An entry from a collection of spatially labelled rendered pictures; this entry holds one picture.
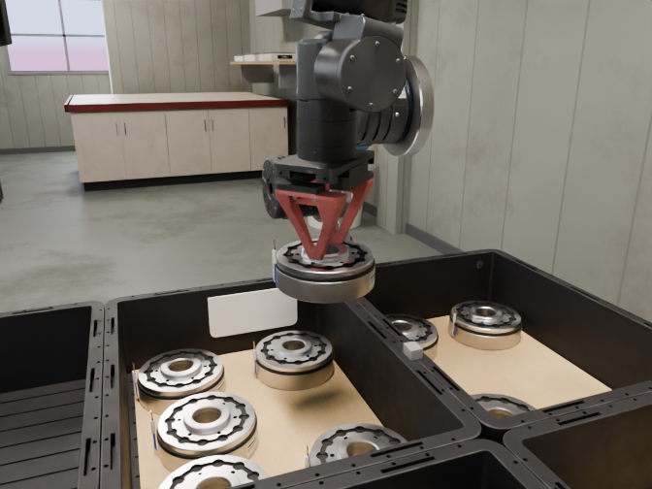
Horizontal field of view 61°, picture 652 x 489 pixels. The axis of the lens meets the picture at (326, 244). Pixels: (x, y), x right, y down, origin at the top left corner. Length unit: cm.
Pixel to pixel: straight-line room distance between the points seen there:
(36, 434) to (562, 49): 269
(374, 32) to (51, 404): 56
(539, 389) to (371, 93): 46
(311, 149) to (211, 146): 550
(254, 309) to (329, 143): 34
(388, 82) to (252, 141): 566
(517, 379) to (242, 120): 546
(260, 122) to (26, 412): 549
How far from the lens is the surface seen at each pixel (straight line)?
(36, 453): 69
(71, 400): 76
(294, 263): 56
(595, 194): 281
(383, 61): 45
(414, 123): 110
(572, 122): 289
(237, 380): 74
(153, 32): 794
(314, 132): 51
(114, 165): 593
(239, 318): 78
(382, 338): 62
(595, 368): 81
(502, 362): 81
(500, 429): 50
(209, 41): 804
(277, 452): 62
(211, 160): 604
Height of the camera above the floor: 122
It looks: 18 degrees down
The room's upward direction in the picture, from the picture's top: straight up
